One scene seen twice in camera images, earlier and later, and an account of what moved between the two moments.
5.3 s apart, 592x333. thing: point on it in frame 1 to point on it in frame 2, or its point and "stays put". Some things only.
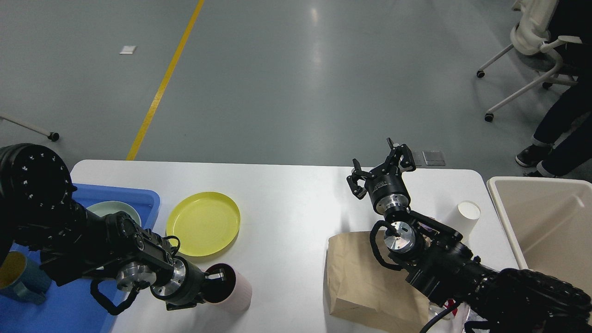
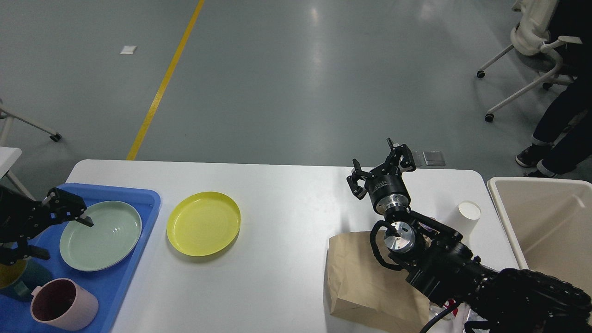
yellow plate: [203, 222] stays put
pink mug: [233, 295] to [62, 303]
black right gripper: [387, 191] stays put
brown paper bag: [357, 288] stays put
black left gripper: [182, 287] to [20, 217]
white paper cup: [464, 218] stays put
